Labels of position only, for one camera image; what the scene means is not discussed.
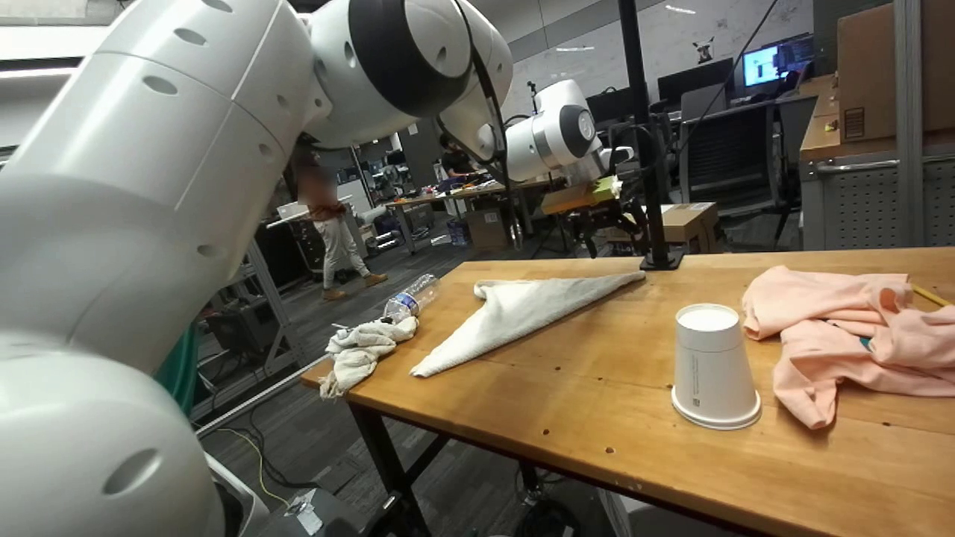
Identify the peach pink cloth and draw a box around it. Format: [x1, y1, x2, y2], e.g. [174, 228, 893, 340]
[739, 265, 955, 431]

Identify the white towel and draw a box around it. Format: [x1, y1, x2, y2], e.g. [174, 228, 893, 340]
[412, 273, 644, 380]

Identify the white paper cup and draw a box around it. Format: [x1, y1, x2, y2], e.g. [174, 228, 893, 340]
[667, 306, 760, 431]

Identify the computer monitor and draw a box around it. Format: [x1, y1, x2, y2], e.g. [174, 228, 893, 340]
[738, 42, 812, 92]

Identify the crumpled white rag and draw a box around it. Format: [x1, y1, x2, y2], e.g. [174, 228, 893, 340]
[318, 318, 418, 400]

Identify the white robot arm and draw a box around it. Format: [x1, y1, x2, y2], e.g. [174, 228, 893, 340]
[0, 0, 593, 537]

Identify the cardboard box on floor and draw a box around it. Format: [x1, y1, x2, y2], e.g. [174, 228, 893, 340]
[660, 203, 715, 244]

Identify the large cardboard box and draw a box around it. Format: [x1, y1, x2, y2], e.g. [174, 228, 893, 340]
[839, 0, 955, 143]

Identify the walking person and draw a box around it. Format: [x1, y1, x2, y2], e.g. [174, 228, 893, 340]
[291, 137, 382, 300]

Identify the black vertical pole stand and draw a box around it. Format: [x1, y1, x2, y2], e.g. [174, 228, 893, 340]
[618, 0, 679, 273]

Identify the clear plastic water bottle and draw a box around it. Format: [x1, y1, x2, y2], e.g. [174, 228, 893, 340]
[382, 274, 438, 324]

